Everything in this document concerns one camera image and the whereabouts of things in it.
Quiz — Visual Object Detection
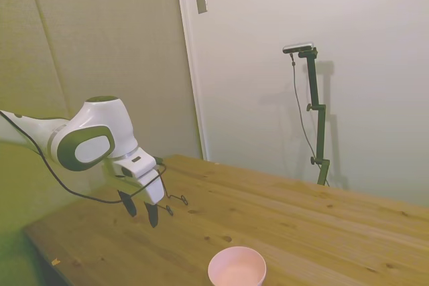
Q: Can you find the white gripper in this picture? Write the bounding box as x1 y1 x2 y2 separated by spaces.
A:
112 168 166 228

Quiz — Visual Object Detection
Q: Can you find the pink plastic bowl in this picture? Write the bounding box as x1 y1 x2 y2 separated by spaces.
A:
207 246 267 286

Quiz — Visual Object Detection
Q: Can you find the black wire dish rack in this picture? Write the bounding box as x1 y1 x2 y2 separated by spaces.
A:
160 194 188 216

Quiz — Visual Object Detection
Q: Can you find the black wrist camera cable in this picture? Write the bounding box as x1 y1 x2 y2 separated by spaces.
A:
0 110 168 204

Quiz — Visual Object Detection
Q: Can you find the black exterior camera cable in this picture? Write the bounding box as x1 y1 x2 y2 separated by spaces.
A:
290 52 319 158

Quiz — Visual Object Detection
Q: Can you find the black articulated camera stand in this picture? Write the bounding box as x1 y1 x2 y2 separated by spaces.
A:
298 48 331 186

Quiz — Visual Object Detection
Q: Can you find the silver exterior camera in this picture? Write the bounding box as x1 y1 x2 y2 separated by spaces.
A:
282 41 315 54

